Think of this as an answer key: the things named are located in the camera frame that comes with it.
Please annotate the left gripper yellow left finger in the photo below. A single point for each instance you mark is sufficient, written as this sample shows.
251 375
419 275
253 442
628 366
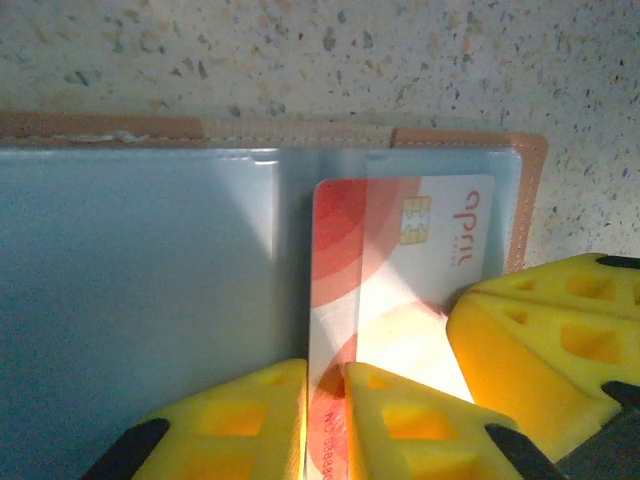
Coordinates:
225 435

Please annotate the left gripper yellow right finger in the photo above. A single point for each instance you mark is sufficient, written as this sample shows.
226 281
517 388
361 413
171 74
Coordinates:
425 440

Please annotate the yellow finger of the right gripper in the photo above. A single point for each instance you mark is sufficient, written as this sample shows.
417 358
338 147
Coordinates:
560 285
525 365

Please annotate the red white card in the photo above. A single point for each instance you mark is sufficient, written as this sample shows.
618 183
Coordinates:
400 280

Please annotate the tan leather card holder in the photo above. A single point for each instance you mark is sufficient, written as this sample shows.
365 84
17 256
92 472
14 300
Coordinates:
125 275

